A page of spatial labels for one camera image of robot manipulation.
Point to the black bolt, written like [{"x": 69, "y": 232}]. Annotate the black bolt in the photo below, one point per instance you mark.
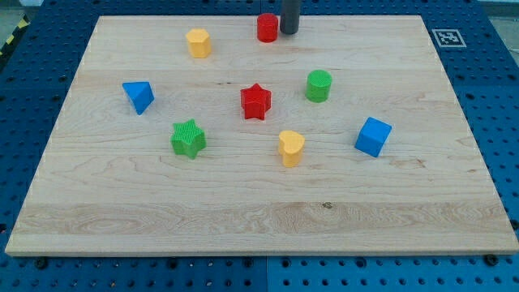
[
  {"x": 491, "y": 260},
  {"x": 41, "y": 263}
]

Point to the white fiducial marker tag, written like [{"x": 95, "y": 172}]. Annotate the white fiducial marker tag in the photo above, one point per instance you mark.
[{"x": 448, "y": 38}]

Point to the black bolt front left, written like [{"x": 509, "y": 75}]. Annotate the black bolt front left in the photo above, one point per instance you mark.
[{"x": 41, "y": 263}]

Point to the black bolt front right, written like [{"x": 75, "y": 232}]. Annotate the black bolt front right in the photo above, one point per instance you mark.
[{"x": 491, "y": 260}]

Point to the light wooden board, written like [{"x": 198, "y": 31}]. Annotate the light wooden board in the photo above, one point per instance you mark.
[{"x": 110, "y": 184}]

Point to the yellow hexagon block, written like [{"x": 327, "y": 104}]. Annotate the yellow hexagon block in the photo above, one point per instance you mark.
[{"x": 199, "y": 43}]

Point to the blue triangle block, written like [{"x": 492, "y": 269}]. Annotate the blue triangle block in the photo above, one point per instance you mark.
[{"x": 140, "y": 95}]

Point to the yellow heart block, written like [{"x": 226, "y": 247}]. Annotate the yellow heart block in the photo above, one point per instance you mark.
[{"x": 291, "y": 145}]

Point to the green star block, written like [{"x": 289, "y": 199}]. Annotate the green star block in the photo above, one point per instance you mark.
[{"x": 188, "y": 139}]

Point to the blue cube block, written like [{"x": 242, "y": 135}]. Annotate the blue cube block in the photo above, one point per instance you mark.
[{"x": 372, "y": 136}]

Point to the red star block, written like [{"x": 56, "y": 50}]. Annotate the red star block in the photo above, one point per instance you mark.
[{"x": 255, "y": 101}]

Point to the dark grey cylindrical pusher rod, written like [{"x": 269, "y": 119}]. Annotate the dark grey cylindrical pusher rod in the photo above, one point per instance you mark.
[{"x": 289, "y": 16}]

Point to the red cylinder block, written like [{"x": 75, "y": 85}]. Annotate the red cylinder block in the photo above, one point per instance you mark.
[{"x": 267, "y": 27}]

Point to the green cylinder block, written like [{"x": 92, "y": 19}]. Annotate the green cylinder block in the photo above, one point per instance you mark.
[{"x": 318, "y": 86}]

